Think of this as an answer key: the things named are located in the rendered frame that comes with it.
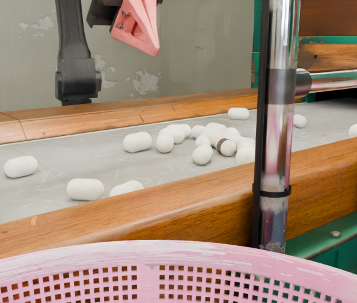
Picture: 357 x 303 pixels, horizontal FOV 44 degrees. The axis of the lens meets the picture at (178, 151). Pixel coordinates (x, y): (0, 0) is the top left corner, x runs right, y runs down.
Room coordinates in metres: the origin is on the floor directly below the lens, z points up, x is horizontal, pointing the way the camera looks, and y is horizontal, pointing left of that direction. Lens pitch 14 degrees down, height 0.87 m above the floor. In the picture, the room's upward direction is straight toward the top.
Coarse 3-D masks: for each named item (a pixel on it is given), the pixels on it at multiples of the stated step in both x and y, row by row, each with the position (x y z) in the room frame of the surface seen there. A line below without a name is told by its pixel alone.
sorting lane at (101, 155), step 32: (128, 128) 0.64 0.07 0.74; (160, 128) 0.64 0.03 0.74; (320, 128) 0.64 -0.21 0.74; (0, 160) 0.46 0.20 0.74; (64, 160) 0.46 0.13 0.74; (96, 160) 0.46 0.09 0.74; (128, 160) 0.46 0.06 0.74; (160, 160) 0.46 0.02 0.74; (192, 160) 0.46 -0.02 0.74; (224, 160) 0.46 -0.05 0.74; (0, 192) 0.36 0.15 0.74; (32, 192) 0.36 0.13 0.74; (64, 192) 0.36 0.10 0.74
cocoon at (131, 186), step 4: (132, 180) 0.34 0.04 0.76; (124, 184) 0.33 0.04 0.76; (128, 184) 0.33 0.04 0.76; (132, 184) 0.33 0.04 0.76; (136, 184) 0.33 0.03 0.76; (140, 184) 0.33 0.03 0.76; (116, 188) 0.32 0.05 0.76; (120, 188) 0.32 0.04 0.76; (124, 188) 0.32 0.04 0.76; (128, 188) 0.32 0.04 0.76; (132, 188) 0.33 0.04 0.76; (136, 188) 0.33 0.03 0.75; (140, 188) 0.33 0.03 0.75; (112, 192) 0.32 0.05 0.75; (116, 192) 0.32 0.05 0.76; (120, 192) 0.32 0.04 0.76; (124, 192) 0.32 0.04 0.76
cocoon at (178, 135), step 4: (160, 132) 0.54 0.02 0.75; (168, 132) 0.54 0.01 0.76; (172, 132) 0.54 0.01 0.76; (176, 132) 0.54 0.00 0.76; (180, 132) 0.54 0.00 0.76; (176, 136) 0.53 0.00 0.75; (180, 136) 0.54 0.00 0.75; (184, 136) 0.54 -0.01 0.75; (176, 140) 0.53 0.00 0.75; (180, 140) 0.54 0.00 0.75
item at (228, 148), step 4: (228, 140) 0.48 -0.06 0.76; (216, 144) 0.49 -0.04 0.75; (224, 144) 0.48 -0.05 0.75; (228, 144) 0.48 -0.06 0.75; (232, 144) 0.48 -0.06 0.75; (224, 148) 0.48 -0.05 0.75; (228, 148) 0.47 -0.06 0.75; (232, 148) 0.47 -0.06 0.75; (224, 152) 0.48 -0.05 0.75; (228, 152) 0.47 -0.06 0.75; (232, 152) 0.47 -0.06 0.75
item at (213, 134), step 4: (208, 128) 0.53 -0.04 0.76; (212, 128) 0.53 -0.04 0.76; (204, 132) 0.53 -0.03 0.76; (208, 132) 0.52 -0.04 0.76; (212, 132) 0.52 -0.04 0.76; (216, 132) 0.52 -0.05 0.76; (220, 132) 0.52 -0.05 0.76; (208, 136) 0.52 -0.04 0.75; (212, 136) 0.51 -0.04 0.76; (216, 136) 0.51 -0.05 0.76; (220, 136) 0.51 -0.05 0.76; (224, 136) 0.52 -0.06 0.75; (212, 140) 0.51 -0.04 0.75; (216, 140) 0.51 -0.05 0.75; (212, 144) 0.51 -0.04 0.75
